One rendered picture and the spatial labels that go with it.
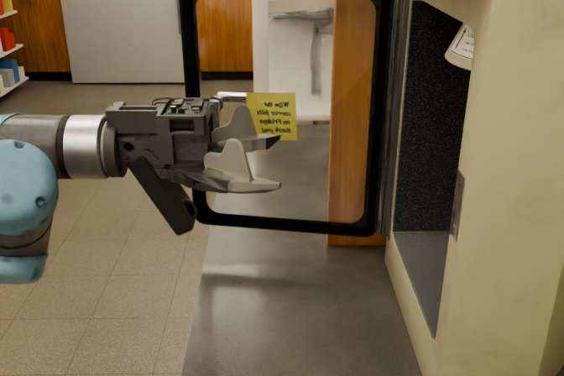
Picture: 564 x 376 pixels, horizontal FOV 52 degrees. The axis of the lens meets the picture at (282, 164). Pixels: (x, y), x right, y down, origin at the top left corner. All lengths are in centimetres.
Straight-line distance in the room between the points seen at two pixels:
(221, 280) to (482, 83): 54
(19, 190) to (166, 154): 19
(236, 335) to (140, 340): 152
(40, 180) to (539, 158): 45
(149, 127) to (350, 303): 41
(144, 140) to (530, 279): 44
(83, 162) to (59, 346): 175
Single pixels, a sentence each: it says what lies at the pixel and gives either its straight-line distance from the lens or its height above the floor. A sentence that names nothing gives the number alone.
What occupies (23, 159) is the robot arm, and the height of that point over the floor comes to 127.
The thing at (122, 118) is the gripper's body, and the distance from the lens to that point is 67.
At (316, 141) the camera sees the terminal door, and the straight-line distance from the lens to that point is 88.
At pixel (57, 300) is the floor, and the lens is 263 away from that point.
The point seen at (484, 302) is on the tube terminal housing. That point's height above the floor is 109.
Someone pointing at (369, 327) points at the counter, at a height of 94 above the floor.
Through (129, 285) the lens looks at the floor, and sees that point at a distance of 263.
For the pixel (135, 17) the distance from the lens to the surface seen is 558.
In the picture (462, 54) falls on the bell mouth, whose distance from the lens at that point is 65.
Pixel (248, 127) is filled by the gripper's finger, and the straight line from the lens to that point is 73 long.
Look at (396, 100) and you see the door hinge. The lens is 86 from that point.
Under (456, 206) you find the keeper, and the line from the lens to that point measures 60.
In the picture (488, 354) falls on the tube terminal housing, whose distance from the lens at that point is 70.
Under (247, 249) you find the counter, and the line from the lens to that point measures 100.
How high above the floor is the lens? 146
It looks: 23 degrees down
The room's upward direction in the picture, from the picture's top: straight up
